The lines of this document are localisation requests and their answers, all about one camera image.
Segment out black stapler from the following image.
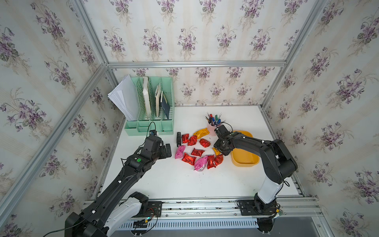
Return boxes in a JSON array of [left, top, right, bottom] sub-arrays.
[[176, 132, 182, 147]]

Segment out yellow plastic storage box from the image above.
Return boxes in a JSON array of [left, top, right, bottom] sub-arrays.
[[231, 148, 260, 167]]

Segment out red tea bag under yellow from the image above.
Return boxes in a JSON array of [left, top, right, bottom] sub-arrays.
[[188, 135, 197, 146]]

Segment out small yellow tea bag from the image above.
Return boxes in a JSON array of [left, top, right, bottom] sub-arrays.
[[212, 147, 222, 156]]

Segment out green desk file organizer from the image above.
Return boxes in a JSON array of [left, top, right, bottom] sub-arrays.
[[124, 77, 175, 136]]

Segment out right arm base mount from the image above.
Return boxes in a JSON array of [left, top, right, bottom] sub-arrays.
[[237, 194, 280, 216]]

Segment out pink pen cup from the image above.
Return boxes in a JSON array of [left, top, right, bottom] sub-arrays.
[[207, 124, 217, 136]]

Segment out dark blue book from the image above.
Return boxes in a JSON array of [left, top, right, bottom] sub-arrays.
[[161, 92, 170, 119]]

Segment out red tea bag by stapler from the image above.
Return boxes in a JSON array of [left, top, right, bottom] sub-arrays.
[[182, 133, 190, 144]]

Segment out yellow tea bag by cup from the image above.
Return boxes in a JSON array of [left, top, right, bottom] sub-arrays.
[[193, 128, 210, 140]]

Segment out tan worn-edge book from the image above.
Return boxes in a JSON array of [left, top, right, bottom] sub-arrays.
[[155, 83, 161, 117]]

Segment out pens in cup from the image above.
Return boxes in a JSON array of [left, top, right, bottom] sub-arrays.
[[205, 113, 226, 127]]

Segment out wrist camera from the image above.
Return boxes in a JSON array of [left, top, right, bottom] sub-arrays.
[[149, 130, 158, 136], [215, 125, 230, 138]]

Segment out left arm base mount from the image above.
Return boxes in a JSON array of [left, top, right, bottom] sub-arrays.
[[129, 192, 163, 218]]

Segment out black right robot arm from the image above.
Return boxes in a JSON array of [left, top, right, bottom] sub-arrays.
[[214, 126, 298, 205]]

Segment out red tea bag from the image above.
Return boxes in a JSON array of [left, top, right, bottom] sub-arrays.
[[191, 148, 205, 157], [182, 133, 190, 144], [199, 138, 211, 148], [214, 154, 224, 166], [188, 135, 197, 146], [207, 155, 217, 169], [182, 153, 196, 166]]

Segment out white paper stack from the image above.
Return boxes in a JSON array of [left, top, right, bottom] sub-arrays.
[[108, 75, 140, 121]]

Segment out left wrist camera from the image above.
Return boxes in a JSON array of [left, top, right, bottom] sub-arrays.
[[149, 130, 158, 136]]

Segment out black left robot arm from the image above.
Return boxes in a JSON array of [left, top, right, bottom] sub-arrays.
[[64, 135, 172, 237]]

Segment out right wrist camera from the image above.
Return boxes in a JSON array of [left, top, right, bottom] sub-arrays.
[[215, 125, 230, 138]]

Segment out pink tea bag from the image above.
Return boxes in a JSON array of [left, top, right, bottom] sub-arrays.
[[175, 145, 186, 159], [194, 156, 208, 172]]

